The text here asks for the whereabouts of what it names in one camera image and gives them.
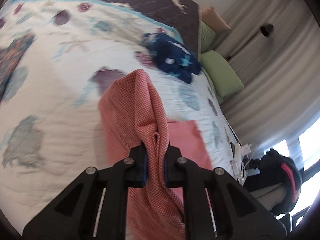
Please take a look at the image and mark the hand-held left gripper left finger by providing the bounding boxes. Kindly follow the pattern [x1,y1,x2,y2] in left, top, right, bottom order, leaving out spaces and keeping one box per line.
[22,142,148,240]

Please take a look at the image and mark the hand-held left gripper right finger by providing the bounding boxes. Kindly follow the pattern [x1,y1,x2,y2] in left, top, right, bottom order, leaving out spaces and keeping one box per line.
[163,144,287,240]

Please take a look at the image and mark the pink woven cloth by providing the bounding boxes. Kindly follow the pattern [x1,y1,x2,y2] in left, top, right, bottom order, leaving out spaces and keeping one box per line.
[98,68,215,240]

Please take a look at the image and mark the white printed quilt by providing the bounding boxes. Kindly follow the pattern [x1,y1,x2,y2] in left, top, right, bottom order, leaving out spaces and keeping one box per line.
[0,0,248,232]

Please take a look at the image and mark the grey seat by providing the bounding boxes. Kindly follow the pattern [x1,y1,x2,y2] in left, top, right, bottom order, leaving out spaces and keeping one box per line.
[249,186,287,214]

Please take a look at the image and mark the large green pillow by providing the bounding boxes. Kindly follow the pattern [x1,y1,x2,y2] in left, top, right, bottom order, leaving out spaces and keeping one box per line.
[199,49,245,98]

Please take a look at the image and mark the black bag with pink stripe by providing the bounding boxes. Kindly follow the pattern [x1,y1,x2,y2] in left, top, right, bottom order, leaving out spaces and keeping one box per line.
[249,147,305,216]

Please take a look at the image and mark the navy star print garment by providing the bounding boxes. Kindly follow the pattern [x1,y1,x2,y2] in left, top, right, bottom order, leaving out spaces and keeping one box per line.
[141,31,203,85]

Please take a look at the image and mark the small green pillow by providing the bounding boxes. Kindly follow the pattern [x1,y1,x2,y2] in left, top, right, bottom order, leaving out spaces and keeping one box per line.
[198,21,218,55]

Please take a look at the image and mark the grey curtain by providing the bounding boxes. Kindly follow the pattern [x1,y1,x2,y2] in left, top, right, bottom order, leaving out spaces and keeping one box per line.
[210,0,320,157]

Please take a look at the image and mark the window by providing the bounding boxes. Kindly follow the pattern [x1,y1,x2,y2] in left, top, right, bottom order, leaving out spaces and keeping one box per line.
[274,114,320,173]

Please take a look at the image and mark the peach pillow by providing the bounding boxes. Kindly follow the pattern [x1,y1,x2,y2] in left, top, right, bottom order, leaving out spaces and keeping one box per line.
[201,6,232,32]

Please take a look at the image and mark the small black device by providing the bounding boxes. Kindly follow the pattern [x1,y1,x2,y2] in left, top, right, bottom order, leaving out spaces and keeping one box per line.
[259,22,275,38]

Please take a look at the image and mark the dark floral cloth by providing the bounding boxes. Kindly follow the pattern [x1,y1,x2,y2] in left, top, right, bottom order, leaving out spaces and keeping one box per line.
[0,28,36,102]

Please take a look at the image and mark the white charger with cable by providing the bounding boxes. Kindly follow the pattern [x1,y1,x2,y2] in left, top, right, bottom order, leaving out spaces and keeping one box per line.
[234,141,262,184]

